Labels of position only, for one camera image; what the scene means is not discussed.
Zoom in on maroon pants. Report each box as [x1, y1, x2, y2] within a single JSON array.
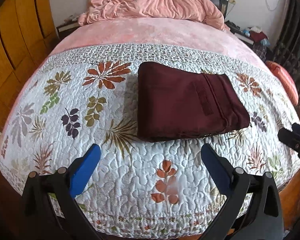
[[137, 62, 250, 142]]

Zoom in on orange pillow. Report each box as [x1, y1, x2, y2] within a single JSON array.
[[265, 61, 299, 106]]

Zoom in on white floral quilt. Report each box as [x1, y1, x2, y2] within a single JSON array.
[[0, 44, 300, 239]]

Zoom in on dark curtain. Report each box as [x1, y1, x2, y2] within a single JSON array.
[[273, 0, 300, 102]]

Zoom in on cluttered nightstand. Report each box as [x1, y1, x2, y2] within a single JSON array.
[[225, 21, 271, 62]]

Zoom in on pink bed sheet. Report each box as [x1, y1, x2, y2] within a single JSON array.
[[50, 17, 268, 68]]

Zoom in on wooden wardrobe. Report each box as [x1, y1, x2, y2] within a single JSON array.
[[0, 0, 58, 136]]

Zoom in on pink crumpled blanket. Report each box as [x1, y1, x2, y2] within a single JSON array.
[[78, 0, 230, 31]]

